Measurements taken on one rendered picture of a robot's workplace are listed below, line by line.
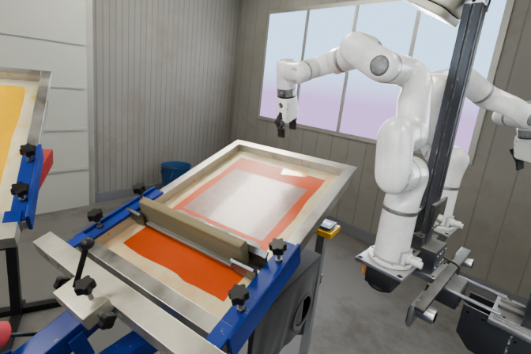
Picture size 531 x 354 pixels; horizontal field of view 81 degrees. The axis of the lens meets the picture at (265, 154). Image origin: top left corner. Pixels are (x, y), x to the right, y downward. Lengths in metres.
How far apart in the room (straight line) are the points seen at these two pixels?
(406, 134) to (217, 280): 0.61
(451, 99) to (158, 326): 1.00
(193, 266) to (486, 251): 2.89
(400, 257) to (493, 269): 2.53
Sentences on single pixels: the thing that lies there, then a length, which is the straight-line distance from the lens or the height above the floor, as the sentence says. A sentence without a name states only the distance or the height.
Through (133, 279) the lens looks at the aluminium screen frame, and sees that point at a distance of 0.93.
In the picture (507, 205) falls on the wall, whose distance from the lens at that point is 3.32.
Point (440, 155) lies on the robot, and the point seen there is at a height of 1.44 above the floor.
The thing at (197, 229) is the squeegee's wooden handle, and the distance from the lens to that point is 0.89.
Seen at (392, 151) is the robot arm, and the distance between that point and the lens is 0.85.
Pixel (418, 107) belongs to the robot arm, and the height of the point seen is 1.59.
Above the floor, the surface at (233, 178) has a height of 1.22.
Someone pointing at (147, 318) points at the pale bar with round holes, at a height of 1.11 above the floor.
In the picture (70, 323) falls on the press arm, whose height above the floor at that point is 1.08.
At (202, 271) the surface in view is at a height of 1.09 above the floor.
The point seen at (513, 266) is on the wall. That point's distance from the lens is 3.47.
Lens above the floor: 1.60
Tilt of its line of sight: 13 degrees down
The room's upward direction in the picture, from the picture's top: 6 degrees clockwise
